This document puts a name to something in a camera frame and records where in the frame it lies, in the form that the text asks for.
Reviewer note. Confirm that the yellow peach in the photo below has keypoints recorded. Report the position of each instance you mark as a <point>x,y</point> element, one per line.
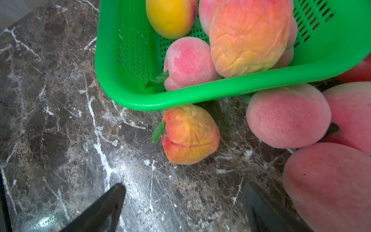
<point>172,19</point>

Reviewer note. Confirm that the pink peach front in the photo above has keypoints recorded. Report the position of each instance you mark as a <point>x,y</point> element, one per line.
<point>206,8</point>

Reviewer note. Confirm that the green plastic basket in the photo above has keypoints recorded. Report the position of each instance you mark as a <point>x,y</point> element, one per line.
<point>333,37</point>

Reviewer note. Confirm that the red polka dot toaster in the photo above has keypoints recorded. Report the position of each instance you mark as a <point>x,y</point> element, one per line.
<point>360,73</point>

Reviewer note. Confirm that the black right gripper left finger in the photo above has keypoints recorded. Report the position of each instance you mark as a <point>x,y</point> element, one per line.
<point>103,215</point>

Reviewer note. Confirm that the red orange peach with leaf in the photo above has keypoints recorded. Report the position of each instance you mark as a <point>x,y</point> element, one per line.
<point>188,133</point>

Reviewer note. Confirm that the orange pink peach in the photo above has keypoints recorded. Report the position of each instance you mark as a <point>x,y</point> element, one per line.
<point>249,36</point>

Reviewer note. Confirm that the pink peach cluster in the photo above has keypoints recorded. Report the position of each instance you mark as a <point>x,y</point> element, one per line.
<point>330,187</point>
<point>350,106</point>
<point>295,116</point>

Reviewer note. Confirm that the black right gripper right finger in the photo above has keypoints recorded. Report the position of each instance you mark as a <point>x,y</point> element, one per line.
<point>266,215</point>

